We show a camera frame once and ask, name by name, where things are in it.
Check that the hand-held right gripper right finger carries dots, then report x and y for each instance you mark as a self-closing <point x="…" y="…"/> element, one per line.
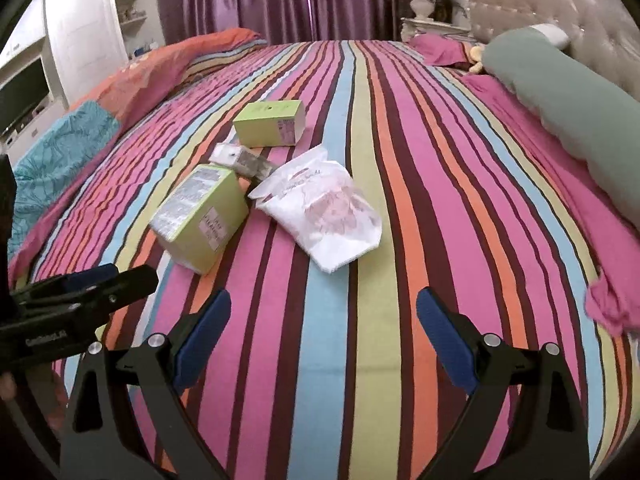
<point x="447" y="342"/>

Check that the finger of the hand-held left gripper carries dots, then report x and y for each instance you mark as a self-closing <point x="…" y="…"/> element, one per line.
<point x="135" y="281"/>
<point x="95" y="275"/>

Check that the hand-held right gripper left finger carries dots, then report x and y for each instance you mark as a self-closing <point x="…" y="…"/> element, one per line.
<point x="202" y="340"/>

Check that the green box with grey label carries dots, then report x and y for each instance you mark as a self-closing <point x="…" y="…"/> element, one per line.
<point x="200" y="217"/>

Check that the white plastic packet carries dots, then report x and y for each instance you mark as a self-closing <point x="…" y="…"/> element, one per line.
<point x="240" y="157"/>

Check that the white bag with pink print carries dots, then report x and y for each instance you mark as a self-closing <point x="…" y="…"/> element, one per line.
<point x="325" y="210"/>

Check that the plain green box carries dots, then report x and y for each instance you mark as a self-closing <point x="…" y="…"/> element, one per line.
<point x="270" y="122"/>

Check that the person's left hand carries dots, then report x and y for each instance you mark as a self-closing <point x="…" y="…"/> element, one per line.
<point x="6" y="386"/>

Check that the striped multicolour bed sheet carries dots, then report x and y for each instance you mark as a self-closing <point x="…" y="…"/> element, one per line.
<point x="350" y="360"/>

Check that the orange and teal folded quilt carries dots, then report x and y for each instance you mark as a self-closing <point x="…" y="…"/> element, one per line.
<point x="125" y="90"/>

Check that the large pink pillow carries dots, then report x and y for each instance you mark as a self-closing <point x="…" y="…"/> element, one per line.
<point x="575" y="200"/>

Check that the black television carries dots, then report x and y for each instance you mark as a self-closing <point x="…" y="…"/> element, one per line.
<point x="22" y="95"/>

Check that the white television cabinet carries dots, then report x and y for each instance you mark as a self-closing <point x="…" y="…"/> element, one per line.
<point x="27" y="55"/>

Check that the white wardrobe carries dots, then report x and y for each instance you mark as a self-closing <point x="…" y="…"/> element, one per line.
<point x="85" y="35"/>

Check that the green dog-shaped pillow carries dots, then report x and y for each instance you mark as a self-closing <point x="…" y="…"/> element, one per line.
<point x="575" y="100"/>

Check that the yellow plush toy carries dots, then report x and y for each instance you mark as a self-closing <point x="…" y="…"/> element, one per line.
<point x="476" y="62"/>

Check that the small pink pillow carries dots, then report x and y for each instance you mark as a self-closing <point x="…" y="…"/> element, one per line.
<point x="440" y="50"/>

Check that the white carved nightstand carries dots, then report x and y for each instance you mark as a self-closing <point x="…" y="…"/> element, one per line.
<point x="425" y="28"/>

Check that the beige tufted headboard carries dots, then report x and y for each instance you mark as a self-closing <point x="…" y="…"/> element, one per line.
<point x="550" y="0"/>

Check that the dark picture frame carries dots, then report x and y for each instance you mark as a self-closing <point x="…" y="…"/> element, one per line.
<point x="442" y="10"/>

